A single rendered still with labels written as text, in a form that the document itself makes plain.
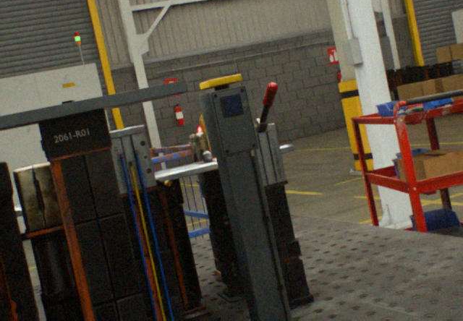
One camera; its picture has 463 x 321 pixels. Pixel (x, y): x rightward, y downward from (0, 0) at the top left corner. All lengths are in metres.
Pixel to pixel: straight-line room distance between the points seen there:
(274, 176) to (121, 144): 0.30
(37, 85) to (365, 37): 5.19
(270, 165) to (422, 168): 2.13
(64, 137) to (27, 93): 8.29
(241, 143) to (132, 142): 0.22
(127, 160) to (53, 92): 8.17
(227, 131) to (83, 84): 8.39
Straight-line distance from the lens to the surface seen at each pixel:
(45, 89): 9.49
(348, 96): 8.59
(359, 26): 5.33
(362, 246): 1.86
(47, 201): 1.34
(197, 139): 1.74
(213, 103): 1.22
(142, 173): 1.35
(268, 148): 1.42
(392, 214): 5.44
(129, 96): 1.15
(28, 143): 9.42
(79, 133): 1.17
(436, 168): 3.51
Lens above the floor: 1.11
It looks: 3 degrees down
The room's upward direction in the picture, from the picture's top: 12 degrees counter-clockwise
